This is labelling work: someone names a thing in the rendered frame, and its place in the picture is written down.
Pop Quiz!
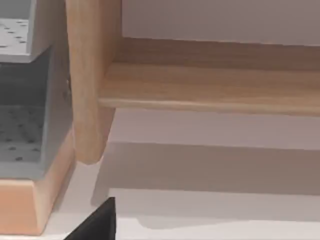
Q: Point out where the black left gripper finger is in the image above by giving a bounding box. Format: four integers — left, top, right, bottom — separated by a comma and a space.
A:
63, 196, 117, 240

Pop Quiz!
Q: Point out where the open wooden shelf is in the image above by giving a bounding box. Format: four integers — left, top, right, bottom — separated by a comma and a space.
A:
65, 0, 320, 166

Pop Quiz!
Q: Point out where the pale wooden drawer front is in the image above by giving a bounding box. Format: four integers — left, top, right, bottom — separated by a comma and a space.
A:
0, 129, 77, 236

